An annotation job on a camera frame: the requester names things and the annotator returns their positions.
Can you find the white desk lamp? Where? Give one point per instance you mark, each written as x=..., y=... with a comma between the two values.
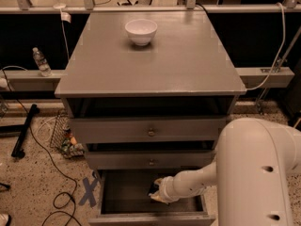
x=65, y=16

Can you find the grey top drawer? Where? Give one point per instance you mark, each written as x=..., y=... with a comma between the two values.
x=127, y=130

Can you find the white gripper wrist block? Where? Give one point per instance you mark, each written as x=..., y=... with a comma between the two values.
x=165, y=188

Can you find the black metal stand bar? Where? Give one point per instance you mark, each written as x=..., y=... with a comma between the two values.
x=18, y=151

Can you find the clear plastic water bottle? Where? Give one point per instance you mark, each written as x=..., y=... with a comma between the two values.
x=41, y=62

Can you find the dark blue rxbar wrapper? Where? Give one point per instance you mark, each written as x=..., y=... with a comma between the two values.
x=153, y=188

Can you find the grey open bottom drawer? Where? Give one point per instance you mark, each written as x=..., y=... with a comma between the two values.
x=125, y=201

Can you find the grey metal rail beam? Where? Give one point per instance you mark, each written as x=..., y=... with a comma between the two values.
x=269, y=8

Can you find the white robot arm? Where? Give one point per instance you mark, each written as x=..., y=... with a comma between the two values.
x=253, y=159

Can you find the wire basket with items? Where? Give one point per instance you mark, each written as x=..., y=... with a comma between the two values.
x=63, y=140

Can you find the white ceramic bowl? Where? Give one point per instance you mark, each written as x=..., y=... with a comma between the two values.
x=141, y=31

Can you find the grey wooden drawer cabinet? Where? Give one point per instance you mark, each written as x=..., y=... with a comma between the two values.
x=183, y=72

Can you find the grey middle drawer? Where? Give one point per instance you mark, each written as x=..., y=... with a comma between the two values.
x=147, y=160

